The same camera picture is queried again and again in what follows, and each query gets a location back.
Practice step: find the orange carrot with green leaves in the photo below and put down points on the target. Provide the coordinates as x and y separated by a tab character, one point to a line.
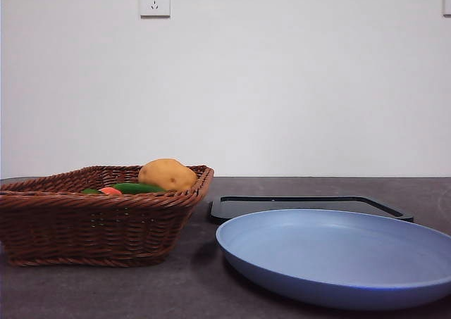
111	191

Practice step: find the blue round plate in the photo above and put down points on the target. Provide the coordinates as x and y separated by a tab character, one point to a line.
334	248

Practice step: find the yellow-brown potato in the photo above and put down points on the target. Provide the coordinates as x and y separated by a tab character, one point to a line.
165	174

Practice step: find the black rectangular tray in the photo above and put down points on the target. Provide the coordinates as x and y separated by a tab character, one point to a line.
282	204

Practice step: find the green pepper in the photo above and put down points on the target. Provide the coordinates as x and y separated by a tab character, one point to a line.
137	188

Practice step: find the brown wicker basket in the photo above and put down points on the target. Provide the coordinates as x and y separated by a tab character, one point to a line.
88	227

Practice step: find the white wall socket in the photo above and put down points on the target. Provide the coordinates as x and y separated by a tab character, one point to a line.
155	0

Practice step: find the white wall plate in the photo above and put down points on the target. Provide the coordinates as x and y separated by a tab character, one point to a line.
447	0

